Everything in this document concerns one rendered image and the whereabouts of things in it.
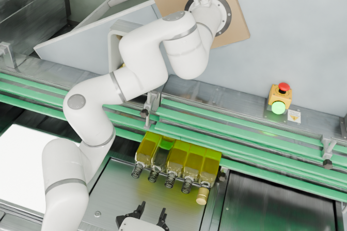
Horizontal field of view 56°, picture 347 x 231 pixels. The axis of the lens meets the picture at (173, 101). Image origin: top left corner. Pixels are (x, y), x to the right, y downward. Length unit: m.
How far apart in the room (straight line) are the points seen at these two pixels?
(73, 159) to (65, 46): 0.77
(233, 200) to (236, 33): 0.62
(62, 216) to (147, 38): 0.42
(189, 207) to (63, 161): 0.60
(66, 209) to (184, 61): 0.43
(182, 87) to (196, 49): 0.41
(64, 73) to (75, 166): 0.76
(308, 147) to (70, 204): 0.78
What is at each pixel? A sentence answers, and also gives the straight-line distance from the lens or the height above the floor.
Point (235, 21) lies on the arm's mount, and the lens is 1.09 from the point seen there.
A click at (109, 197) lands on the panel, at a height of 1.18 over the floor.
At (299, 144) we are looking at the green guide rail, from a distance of 1.16.
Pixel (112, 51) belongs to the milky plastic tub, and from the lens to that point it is 1.22.
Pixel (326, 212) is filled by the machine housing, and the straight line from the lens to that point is 1.42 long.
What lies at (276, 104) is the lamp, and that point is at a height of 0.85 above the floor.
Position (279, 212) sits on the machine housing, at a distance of 1.34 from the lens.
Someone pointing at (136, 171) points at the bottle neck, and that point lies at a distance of 1.11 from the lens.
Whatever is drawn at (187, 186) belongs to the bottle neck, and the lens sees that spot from 1.09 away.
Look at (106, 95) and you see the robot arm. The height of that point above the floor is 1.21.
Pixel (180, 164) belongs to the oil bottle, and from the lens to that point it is 1.12.
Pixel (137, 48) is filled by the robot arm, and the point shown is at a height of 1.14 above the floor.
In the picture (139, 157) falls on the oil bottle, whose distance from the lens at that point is 1.13.
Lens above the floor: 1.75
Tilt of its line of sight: 48 degrees down
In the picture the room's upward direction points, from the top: 155 degrees counter-clockwise
